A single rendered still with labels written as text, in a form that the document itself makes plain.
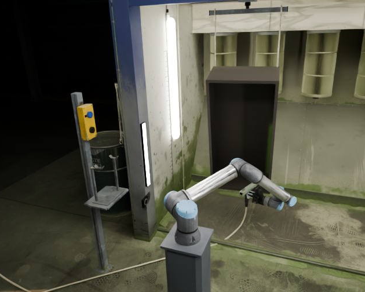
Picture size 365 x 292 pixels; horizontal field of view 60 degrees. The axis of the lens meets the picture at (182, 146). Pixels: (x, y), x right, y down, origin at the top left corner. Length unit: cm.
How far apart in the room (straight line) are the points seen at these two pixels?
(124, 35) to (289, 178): 258
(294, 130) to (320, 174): 62
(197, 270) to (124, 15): 199
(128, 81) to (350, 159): 274
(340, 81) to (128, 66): 261
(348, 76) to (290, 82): 65
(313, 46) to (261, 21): 63
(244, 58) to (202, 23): 76
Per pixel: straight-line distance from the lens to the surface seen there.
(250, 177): 248
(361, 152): 422
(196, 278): 240
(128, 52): 271
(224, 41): 396
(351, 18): 378
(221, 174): 247
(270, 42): 387
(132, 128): 285
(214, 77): 277
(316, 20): 376
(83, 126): 244
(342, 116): 430
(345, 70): 426
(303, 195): 412
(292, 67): 424
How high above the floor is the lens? 209
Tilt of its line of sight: 21 degrees down
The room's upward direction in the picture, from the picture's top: 2 degrees counter-clockwise
